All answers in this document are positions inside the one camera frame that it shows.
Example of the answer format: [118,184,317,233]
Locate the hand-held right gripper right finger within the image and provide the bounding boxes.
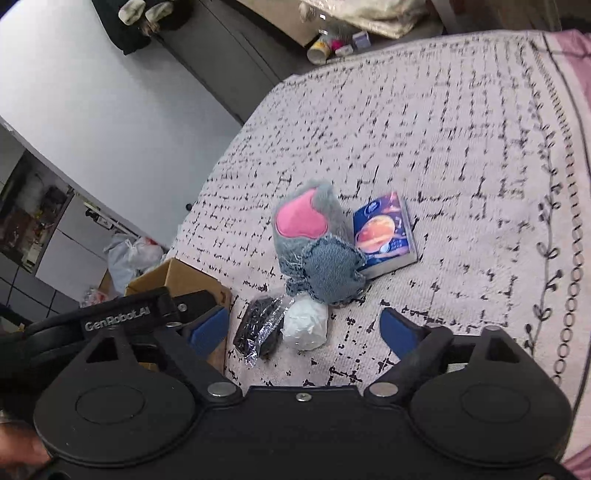
[364,307,526,407]

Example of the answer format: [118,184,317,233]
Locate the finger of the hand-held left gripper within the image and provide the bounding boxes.
[172,290,219,325]

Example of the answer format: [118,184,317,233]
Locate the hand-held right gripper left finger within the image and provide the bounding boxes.
[81,305,244,409]

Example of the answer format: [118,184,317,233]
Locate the cardboard box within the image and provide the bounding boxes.
[124,257,233,376]

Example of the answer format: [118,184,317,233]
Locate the black item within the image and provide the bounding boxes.
[232,295,295,368]

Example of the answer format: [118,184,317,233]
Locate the white soft bundle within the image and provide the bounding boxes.
[281,292,330,351]

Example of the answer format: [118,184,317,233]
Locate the blue planet book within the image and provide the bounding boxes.
[353,191,419,280]

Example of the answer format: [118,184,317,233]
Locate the grey plush toy with denim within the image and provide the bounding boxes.
[271,179,368,306]

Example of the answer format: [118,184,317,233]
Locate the person's left hand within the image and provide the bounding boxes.
[0,421,52,467]

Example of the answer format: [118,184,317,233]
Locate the white plastic bags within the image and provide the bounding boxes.
[102,233,167,297]

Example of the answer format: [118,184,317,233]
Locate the patterned white bed cover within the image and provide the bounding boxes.
[164,28,591,467]

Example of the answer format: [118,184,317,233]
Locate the dark grey cabinet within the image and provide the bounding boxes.
[154,0,334,125]

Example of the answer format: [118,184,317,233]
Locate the paper cup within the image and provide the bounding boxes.
[307,37,334,66]

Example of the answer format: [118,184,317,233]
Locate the dark garment with beige paws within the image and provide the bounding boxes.
[91,0,195,57]

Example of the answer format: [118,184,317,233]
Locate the beige fabric bag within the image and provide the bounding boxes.
[298,0,428,40]

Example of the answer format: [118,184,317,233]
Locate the cluttered wall shelf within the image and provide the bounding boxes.
[0,151,75,274]

